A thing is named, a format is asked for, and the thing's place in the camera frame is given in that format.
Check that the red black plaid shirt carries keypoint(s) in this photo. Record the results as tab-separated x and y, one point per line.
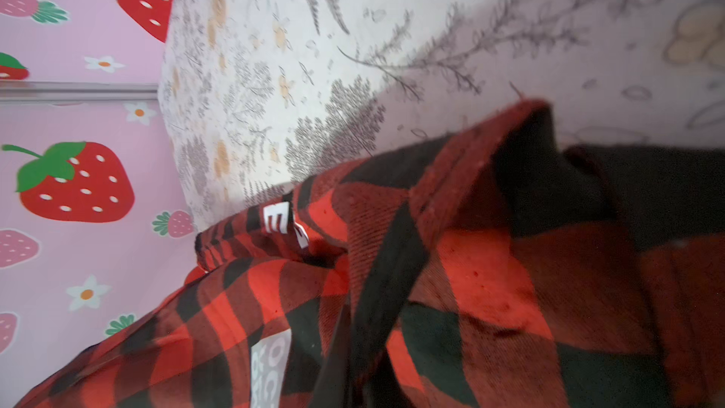
482	269

